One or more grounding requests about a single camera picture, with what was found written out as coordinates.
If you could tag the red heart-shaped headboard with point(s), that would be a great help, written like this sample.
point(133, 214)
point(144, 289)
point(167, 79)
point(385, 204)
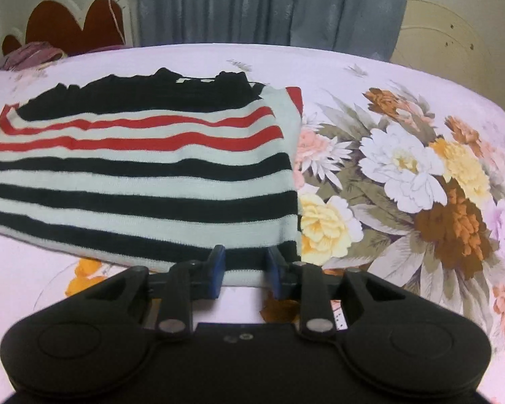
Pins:
point(67, 25)

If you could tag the cream arched headboard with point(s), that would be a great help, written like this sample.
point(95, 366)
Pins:
point(446, 46)

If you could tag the striped knit sweater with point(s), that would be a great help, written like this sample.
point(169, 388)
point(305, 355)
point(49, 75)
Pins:
point(143, 168)

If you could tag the blue patterned curtain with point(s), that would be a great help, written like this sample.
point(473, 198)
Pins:
point(269, 8)

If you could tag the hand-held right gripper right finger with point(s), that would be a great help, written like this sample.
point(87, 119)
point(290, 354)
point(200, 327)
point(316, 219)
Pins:
point(276, 274)

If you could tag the purple crumpled cloth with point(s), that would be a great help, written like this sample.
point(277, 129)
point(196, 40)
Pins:
point(31, 57)

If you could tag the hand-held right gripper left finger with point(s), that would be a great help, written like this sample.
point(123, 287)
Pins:
point(216, 273)

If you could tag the pink floral bed sheet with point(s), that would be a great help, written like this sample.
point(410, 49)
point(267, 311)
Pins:
point(404, 168)

